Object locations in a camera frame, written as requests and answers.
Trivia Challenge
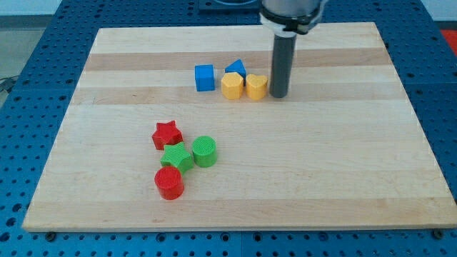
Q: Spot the green star block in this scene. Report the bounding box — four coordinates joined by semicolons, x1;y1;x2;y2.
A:
160;142;194;174

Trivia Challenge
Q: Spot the yellow heart block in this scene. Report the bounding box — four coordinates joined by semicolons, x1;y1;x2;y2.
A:
246;74;268;101

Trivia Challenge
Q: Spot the green cylinder block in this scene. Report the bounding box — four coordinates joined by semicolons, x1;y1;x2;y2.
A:
192;136;217;168

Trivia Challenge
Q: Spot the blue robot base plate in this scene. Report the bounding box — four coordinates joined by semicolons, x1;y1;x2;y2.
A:
197;0;261;13

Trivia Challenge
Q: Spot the blue triangle block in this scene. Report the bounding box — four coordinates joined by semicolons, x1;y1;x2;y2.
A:
225;59;246;78

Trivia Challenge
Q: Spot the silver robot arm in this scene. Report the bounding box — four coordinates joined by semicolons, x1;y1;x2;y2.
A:
260;0;327;98

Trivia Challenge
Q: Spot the red cylinder block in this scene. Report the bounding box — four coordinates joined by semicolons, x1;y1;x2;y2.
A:
154;166;184;200

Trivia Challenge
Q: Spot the red star block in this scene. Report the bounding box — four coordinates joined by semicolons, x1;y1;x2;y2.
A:
151;121;184;150

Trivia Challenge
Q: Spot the wooden board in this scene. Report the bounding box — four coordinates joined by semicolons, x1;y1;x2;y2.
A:
23;22;456;232

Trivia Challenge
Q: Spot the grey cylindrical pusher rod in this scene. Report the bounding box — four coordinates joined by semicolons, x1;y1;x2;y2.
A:
269;36;296;98

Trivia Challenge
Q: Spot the yellow hexagon block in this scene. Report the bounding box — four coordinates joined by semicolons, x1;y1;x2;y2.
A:
221;72;243;100

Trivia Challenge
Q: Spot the blue cube block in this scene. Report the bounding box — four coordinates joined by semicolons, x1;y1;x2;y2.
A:
194;64;215;91

